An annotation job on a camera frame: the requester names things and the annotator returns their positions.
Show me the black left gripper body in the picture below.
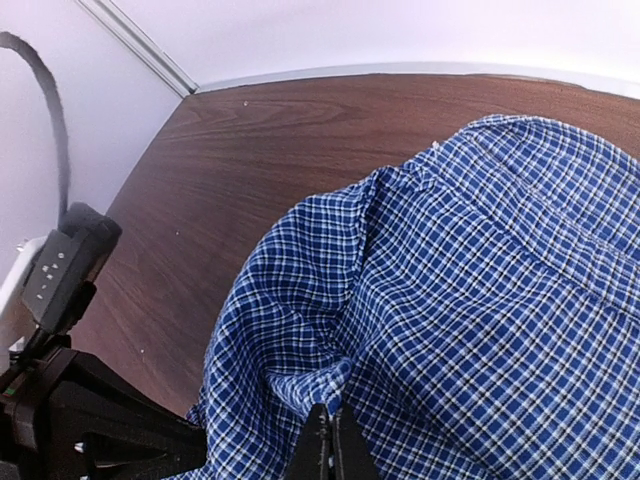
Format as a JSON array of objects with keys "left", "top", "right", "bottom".
[{"left": 1, "top": 347, "right": 207, "bottom": 479}]

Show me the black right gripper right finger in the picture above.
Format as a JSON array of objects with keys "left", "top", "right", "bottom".
[{"left": 332, "top": 403, "right": 379, "bottom": 480}]

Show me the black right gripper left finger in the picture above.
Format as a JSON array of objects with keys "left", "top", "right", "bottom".
[{"left": 287, "top": 404, "right": 332, "bottom": 480}]

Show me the blue checked long sleeve shirt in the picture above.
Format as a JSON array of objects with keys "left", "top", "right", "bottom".
[{"left": 188, "top": 115, "right": 639, "bottom": 479}]

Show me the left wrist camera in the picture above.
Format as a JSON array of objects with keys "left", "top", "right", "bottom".
[{"left": 1, "top": 202, "right": 122, "bottom": 361}]

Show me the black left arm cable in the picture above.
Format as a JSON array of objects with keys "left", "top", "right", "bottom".
[{"left": 0, "top": 30, "right": 71, "bottom": 216}]

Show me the left aluminium frame post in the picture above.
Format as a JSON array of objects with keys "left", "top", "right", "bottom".
[{"left": 77, "top": 0, "right": 199, "bottom": 98}]

